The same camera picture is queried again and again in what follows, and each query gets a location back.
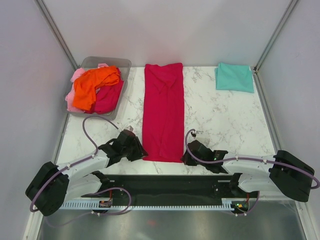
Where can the folded teal t shirt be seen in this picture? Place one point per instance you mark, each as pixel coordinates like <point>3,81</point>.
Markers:
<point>230,77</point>

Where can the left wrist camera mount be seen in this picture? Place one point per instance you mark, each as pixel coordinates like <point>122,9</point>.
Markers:
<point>128,128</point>

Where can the light pink t shirt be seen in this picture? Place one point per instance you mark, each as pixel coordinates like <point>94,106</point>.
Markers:
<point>71,94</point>

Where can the magenta t shirt in bin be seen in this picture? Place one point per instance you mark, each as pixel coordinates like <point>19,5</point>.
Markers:
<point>107,97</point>

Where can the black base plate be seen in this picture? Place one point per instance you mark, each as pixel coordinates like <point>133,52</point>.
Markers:
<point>168,190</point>

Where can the right aluminium frame post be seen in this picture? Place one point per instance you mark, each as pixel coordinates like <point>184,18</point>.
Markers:
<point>278,29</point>

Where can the crimson red t shirt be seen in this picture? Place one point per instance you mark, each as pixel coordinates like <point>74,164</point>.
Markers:
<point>163,122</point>

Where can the orange t shirt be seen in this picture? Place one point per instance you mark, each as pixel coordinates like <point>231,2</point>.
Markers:
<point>86,85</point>

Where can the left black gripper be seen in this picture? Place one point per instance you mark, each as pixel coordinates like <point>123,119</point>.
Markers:
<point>140,152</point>

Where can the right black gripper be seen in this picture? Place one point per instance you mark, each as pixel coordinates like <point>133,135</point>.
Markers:
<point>186,160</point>

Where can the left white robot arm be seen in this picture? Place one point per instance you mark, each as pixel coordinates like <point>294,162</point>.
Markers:
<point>53,185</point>

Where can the white slotted cable duct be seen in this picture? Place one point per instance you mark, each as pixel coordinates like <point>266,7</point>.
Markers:
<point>99,205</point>

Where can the left aluminium frame post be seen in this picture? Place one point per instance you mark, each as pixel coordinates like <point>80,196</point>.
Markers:
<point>56,32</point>

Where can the aluminium frame post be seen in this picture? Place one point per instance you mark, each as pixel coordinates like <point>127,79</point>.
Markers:
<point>56,32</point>
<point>278,29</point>

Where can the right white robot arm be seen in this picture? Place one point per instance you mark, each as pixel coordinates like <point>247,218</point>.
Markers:
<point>280,173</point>

